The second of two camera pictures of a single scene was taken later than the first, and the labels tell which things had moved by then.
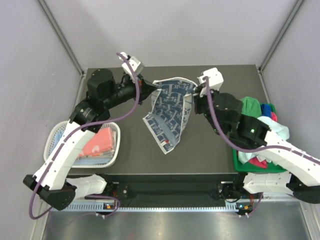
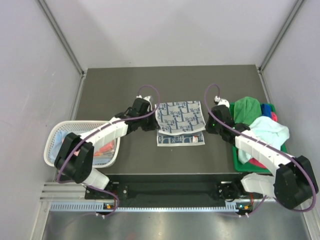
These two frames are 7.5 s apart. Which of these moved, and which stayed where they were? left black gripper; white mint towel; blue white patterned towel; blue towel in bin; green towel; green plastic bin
Moved: left black gripper; blue white patterned towel
Stayed: green towel; green plastic bin; blue towel in bin; white mint towel
